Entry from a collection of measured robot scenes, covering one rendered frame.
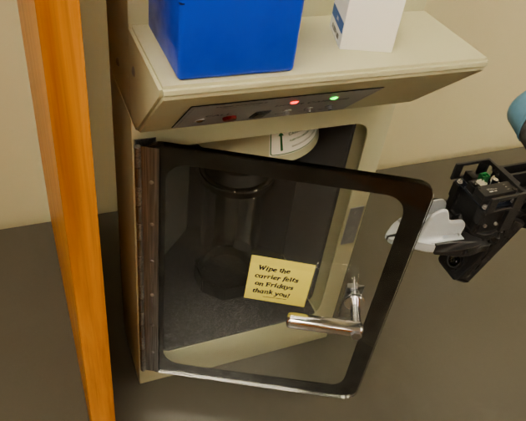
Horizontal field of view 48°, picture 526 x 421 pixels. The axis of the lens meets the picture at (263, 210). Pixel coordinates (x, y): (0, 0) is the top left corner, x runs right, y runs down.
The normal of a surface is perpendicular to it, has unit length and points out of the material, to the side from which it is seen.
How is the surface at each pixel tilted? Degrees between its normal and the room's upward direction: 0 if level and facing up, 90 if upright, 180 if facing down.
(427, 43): 0
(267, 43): 90
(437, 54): 0
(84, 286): 90
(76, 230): 90
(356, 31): 90
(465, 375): 0
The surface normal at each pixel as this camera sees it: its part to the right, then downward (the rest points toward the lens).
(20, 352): 0.11, -0.75
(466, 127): 0.36, 0.64
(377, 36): 0.09, 0.66
